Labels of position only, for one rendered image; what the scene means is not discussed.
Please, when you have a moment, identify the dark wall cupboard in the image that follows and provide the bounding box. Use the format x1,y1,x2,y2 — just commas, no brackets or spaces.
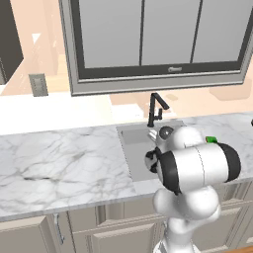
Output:
0,0,25,86

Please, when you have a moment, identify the grey kitchen sink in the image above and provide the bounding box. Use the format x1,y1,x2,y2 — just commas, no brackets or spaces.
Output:
115,120,186,183

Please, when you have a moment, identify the silver cupboard handle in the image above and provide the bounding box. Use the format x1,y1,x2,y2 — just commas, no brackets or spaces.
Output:
53,212,66,247

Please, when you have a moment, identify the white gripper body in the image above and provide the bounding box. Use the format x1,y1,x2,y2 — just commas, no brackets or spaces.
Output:
144,148,163,174

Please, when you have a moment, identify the beige drawer front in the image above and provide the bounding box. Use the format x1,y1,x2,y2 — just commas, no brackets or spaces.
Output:
95,199,159,224

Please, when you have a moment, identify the black sink tap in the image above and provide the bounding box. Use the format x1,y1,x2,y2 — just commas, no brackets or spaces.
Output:
146,92,171,128

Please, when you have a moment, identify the beige cupboard door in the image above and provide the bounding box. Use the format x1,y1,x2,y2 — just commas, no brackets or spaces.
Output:
0,214,53,253
192,201,248,253
71,221,160,253

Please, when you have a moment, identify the grey framed window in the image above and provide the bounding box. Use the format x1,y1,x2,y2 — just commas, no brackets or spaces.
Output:
58,0,253,97

